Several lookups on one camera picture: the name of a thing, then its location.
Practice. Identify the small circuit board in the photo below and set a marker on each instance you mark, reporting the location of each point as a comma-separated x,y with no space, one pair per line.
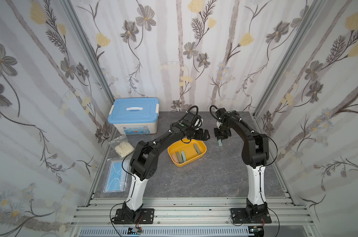
134,231

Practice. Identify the pink folding fruit knife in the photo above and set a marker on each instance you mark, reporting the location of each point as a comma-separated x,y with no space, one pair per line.
175,158

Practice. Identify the yellow plastic tray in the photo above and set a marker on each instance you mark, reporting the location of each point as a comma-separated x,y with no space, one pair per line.
187,146

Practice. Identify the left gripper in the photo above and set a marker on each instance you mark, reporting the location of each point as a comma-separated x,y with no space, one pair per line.
200,137

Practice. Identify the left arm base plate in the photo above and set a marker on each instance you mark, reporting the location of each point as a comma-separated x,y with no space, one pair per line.
142,216

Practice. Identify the blue face mask pack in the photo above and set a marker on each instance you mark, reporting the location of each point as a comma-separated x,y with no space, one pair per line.
117,177

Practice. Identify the bag of white gloves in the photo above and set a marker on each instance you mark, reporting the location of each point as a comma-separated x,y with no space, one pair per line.
121,146

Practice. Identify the olive grey folding fruit knife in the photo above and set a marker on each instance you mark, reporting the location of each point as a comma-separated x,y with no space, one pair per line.
197,149

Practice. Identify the aluminium frame rail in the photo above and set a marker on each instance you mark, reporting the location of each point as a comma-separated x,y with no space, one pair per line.
193,217

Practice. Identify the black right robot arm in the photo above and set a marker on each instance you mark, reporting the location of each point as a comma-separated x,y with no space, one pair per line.
255,155

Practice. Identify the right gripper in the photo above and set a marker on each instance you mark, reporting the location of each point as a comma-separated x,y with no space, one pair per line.
221,134

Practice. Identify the blue lid storage box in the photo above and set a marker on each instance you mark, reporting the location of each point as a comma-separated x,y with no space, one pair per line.
134,115

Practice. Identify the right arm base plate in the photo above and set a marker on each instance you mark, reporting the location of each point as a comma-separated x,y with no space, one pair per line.
241,216

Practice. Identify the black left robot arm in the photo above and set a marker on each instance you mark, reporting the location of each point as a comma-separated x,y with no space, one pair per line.
144,161

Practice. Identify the grey-green folding fruit knife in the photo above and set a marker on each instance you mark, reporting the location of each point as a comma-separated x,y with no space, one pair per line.
179,156

